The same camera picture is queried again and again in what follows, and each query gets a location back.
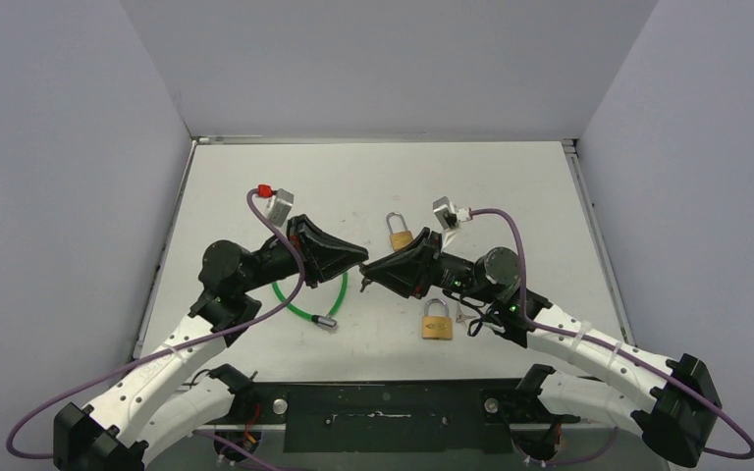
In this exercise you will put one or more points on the black base frame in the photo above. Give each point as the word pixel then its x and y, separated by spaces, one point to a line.
pixel 493 416

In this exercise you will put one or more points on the brass padlock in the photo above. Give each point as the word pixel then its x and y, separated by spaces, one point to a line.
pixel 400 238
pixel 437 323

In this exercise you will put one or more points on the green cable lock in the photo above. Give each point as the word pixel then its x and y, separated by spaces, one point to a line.
pixel 317 308

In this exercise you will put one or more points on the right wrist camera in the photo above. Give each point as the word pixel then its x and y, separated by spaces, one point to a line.
pixel 450 217

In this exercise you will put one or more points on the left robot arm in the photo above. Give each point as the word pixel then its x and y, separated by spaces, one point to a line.
pixel 141 416

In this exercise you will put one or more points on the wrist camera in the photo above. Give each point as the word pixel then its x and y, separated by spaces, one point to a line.
pixel 279 206
pixel 450 217

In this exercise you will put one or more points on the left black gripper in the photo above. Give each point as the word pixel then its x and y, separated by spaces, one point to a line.
pixel 313 243

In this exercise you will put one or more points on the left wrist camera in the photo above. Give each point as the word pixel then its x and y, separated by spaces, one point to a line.
pixel 279 206

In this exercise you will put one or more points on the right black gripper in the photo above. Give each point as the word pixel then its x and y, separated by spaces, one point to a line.
pixel 433 261

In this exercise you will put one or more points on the padlock keys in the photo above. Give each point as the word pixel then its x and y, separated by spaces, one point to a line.
pixel 463 319

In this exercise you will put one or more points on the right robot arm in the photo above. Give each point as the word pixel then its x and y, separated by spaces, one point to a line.
pixel 671 404

